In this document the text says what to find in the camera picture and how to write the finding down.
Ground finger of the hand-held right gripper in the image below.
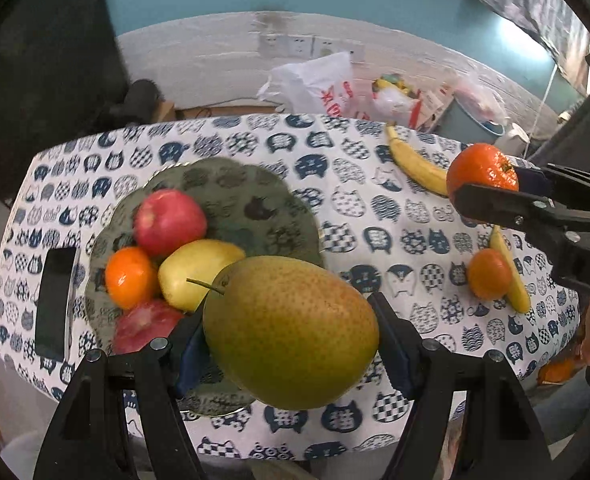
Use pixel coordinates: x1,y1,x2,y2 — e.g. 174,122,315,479
454,183,590,242
512,162,590,198

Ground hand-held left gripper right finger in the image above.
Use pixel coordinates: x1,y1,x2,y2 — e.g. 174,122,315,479
367,291,550,480

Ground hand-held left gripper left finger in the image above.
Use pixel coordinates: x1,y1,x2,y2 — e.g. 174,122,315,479
32,301,217,480

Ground small mandarin with stem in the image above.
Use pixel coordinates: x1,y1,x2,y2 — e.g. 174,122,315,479
446,143,520,208

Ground dark red apple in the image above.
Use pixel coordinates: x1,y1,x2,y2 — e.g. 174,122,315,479
112,300,186,356

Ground yellow apple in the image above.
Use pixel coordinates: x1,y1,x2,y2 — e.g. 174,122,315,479
157,239,246,313

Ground green-brown pear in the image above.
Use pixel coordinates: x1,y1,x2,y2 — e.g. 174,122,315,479
186,255,381,411

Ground large orange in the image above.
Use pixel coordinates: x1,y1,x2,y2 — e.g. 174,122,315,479
105,246,160,310

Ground bright red apple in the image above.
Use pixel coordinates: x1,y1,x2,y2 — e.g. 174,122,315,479
134,189,208,257

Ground green patterned glass plate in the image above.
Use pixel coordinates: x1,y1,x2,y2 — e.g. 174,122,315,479
88,156,326,418

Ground white kettle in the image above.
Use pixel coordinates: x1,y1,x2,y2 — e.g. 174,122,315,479
500,122,530,158

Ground hanging grey clothes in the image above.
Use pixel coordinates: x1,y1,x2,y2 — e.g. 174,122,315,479
527,85,590,166

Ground slim yellow banana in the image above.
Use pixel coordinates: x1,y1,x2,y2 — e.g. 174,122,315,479
490,225,532,313

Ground grey-blue trash bin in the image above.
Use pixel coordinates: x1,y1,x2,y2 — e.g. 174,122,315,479
442,100,506,153

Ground curved yellow banana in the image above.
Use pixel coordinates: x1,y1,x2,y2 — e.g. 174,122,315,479
386,122,450,197

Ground clear plastic bin liner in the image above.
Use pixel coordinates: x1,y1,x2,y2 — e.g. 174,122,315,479
447,75,508,126

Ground orange object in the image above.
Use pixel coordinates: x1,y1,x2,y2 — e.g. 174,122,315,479
537,355,588,387

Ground red and white carton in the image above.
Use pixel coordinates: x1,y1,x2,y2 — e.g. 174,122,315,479
410,85,456,131

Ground plastic bag full of trash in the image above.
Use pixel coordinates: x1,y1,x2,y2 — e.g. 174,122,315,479
370,74,423,128

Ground black smartphone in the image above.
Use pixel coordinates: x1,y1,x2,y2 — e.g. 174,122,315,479
34,246,78,361

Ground person's grey pants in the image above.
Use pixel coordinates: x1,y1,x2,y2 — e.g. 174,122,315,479
525,385,590,443

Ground cat print tablecloth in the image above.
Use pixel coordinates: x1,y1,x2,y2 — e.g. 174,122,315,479
0,112,583,461

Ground white plastic bag red print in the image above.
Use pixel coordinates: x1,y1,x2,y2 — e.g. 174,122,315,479
257,51,371,121

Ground black cylindrical device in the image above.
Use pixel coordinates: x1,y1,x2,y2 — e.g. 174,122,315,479
108,79,163,126

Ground black board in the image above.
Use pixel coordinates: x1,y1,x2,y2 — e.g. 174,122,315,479
0,0,128,201

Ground white cable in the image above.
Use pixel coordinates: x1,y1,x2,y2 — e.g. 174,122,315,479
525,65,560,156

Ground white wall outlet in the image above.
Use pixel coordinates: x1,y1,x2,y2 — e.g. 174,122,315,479
339,40,366,63
285,34,310,57
259,32,283,56
311,36,338,59

